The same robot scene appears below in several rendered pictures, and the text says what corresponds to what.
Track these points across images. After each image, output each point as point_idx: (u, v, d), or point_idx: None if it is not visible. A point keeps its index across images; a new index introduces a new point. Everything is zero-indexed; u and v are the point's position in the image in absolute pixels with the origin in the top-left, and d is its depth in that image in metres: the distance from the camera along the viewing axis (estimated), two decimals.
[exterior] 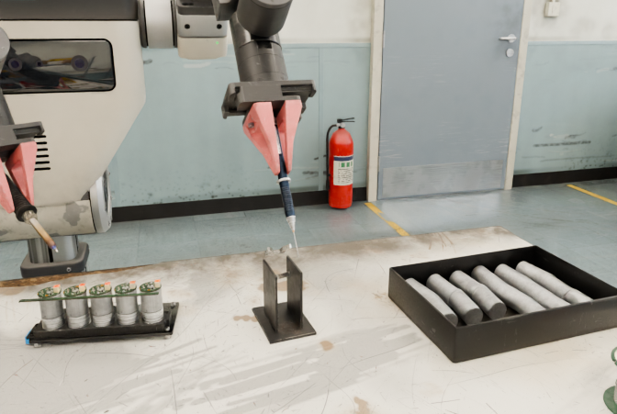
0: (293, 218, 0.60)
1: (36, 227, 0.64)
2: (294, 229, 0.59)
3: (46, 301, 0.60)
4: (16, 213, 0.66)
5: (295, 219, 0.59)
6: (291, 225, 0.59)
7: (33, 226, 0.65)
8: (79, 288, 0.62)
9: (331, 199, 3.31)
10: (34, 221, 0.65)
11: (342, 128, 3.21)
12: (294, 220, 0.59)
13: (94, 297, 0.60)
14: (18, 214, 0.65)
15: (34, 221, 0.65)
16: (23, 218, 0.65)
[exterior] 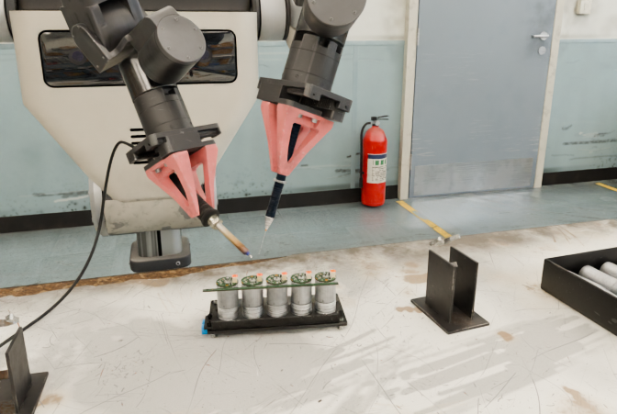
0: (274, 218, 0.61)
1: (225, 232, 0.62)
2: (266, 228, 0.61)
3: (227, 291, 0.60)
4: (199, 218, 0.64)
5: (268, 220, 0.61)
6: (264, 224, 0.61)
7: (221, 231, 0.63)
8: (255, 278, 0.61)
9: (364, 197, 3.30)
10: (221, 226, 0.63)
11: (376, 125, 3.21)
12: (266, 220, 0.61)
13: (276, 287, 0.59)
14: (205, 218, 0.63)
15: (221, 226, 0.63)
16: (209, 224, 0.63)
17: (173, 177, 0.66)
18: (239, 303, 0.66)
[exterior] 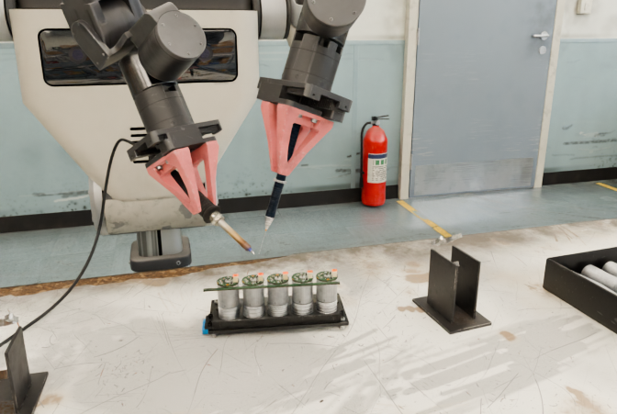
0: (274, 218, 0.61)
1: (227, 229, 0.62)
2: (266, 228, 0.61)
3: (228, 290, 0.59)
4: (201, 214, 0.64)
5: (268, 220, 0.61)
6: (264, 224, 0.61)
7: (223, 228, 0.63)
8: (256, 277, 0.61)
9: (364, 197, 3.30)
10: (223, 222, 0.63)
11: (376, 125, 3.20)
12: (266, 220, 0.61)
13: (277, 286, 0.59)
14: (207, 215, 0.63)
15: (223, 222, 0.63)
16: (211, 220, 0.63)
17: (174, 174, 0.66)
18: (240, 303, 0.66)
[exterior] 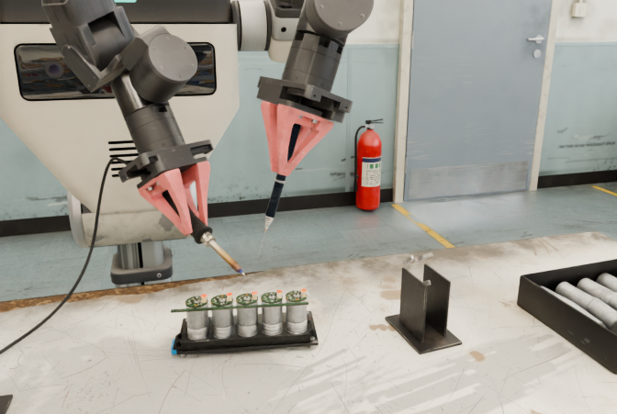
0: (274, 218, 0.61)
1: (218, 250, 0.62)
2: (266, 228, 0.61)
3: (196, 311, 0.59)
4: (192, 235, 0.64)
5: (268, 220, 0.61)
6: (264, 223, 0.61)
7: (214, 249, 0.63)
8: (225, 297, 0.61)
9: (359, 201, 3.30)
10: (215, 243, 0.63)
11: (371, 128, 3.20)
12: (266, 220, 0.61)
13: (245, 307, 0.59)
14: (197, 236, 0.63)
15: (214, 243, 0.63)
16: (203, 241, 0.63)
17: (166, 195, 0.66)
18: (211, 321, 0.66)
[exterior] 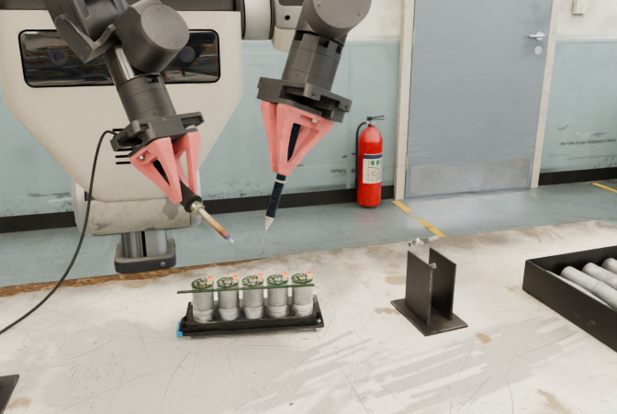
0: (274, 218, 0.61)
1: (207, 218, 0.64)
2: (266, 228, 0.61)
3: (202, 292, 0.59)
4: (182, 204, 0.65)
5: (268, 220, 0.61)
6: (264, 224, 0.61)
7: (203, 217, 0.64)
8: (230, 279, 0.61)
9: (360, 197, 3.30)
10: (204, 212, 0.64)
11: (372, 125, 3.20)
12: (266, 220, 0.61)
13: (252, 289, 0.59)
14: (187, 204, 0.64)
15: (203, 211, 0.64)
16: (192, 209, 0.64)
17: (157, 164, 0.68)
18: (216, 305, 0.66)
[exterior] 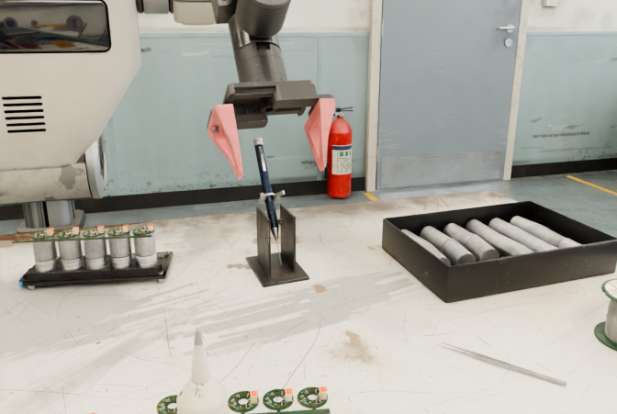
0: (277, 229, 0.66)
1: None
2: (277, 239, 0.65)
3: (39, 242, 0.60)
4: None
5: (278, 230, 0.66)
6: (274, 236, 0.65)
7: None
8: (72, 231, 0.62)
9: (330, 189, 3.31)
10: None
11: (341, 117, 3.21)
12: (276, 231, 0.65)
13: (87, 239, 0.60)
14: None
15: None
16: None
17: None
18: None
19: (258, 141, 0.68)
